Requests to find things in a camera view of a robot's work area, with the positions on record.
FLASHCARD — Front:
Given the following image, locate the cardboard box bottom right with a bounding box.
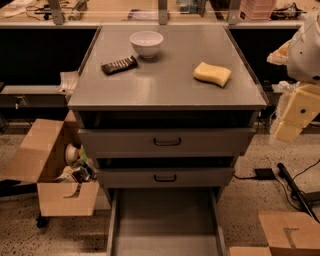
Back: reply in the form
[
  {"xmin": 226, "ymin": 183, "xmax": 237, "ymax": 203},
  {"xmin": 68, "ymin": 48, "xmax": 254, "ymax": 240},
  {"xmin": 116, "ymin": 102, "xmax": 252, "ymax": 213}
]
[{"xmin": 227, "ymin": 210, "xmax": 320, "ymax": 256}]

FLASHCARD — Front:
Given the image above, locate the white bowl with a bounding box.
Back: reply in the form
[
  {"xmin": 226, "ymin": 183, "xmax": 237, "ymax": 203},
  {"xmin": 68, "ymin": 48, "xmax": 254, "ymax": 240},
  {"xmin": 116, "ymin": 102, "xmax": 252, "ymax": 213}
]
[{"xmin": 130, "ymin": 31, "xmax": 164, "ymax": 58}]

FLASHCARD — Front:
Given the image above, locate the yellow sponge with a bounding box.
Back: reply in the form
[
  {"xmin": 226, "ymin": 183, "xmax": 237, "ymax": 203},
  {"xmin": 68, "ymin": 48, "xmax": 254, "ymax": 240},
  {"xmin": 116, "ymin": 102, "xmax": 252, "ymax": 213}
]
[{"xmin": 193, "ymin": 62, "xmax": 231, "ymax": 87}]

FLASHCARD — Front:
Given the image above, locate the black rod on floor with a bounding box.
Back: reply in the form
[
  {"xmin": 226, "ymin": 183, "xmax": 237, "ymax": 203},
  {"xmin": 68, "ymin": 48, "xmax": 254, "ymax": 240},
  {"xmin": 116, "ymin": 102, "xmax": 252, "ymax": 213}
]
[{"xmin": 277, "ymin": 163, "xmax": 320, "ymax": 223}]

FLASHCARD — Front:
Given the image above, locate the pink container on bench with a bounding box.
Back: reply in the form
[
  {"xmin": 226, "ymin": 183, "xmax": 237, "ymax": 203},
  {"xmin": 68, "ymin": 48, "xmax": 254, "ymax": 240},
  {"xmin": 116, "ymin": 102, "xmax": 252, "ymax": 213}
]
[{"xmin": 239, "ymin": 0, "xmax": 276, "ymax": 21}]

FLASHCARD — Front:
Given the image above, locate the open bottom drawer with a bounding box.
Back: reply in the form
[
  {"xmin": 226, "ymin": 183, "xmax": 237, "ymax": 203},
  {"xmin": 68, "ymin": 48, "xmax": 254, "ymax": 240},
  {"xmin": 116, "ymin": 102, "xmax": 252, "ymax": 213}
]
[{"xmin": 106, "ymin": 188, "xmax": 227, "ymax": 256}]

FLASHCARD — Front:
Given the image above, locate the dark snack bar wrapper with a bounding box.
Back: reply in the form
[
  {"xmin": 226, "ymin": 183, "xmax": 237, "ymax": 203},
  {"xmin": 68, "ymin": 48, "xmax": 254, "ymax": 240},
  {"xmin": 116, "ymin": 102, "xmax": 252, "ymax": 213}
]
[{"xmin": 101, "ymin": 56, "xmax": 138, "ymax": 75}]

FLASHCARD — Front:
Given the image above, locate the grey drawer cabinet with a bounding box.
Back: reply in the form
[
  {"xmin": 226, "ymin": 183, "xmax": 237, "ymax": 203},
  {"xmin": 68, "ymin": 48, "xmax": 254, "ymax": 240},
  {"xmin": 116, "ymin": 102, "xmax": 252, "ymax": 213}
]
[{"xmin": 67, "ymin": 24, "xmax": 269, "ymax": 201}]

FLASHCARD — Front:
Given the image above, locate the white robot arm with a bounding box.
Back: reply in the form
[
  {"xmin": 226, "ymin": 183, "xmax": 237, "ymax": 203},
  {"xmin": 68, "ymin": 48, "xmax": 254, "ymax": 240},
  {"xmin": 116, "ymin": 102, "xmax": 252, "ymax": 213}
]
[{"xmin": 267, "ymin": 12, "xmax": 320, "ymax": 147}]

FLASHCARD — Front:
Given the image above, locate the open cardboard box left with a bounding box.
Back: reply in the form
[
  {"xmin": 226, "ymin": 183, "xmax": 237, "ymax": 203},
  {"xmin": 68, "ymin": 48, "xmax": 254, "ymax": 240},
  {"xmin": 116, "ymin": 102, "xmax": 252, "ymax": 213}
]
[{"xmin": 3, "ymin": 112, "xmax": 99, "ymax": 217}]

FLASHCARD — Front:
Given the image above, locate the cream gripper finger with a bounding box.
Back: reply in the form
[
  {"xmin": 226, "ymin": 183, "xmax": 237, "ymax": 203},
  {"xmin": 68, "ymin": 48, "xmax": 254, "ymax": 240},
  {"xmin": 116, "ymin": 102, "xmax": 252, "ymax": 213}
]
[
  {"xmin": 269, "ymin": 84, "xmax": 320, "ymax": 144},
  {"xmin": 267, "ymin": 40, "xmax": 290, "ymax": 65}
]

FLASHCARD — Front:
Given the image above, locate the top drawer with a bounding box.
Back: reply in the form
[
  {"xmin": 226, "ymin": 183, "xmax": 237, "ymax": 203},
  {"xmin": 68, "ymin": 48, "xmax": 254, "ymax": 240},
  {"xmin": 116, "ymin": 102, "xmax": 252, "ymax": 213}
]
[{"xmin": 78, "ymin": 128, "xmax": 254, "ymax": 158}]

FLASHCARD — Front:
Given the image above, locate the black power adapter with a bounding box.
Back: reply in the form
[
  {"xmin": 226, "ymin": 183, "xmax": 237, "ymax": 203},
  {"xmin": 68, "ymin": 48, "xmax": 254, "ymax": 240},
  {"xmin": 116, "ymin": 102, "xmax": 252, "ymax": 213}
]
[{"xmin": 255, "ymin": 168, "xmax": 275, "ymax": 180}]

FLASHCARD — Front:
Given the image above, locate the middle drawer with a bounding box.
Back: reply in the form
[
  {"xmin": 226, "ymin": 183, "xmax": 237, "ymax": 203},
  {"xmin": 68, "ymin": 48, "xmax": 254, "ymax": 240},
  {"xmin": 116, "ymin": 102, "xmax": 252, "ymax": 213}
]
[{"xmin": 96, "ymin": 168, "xmax": 234, "ymax": 188}]

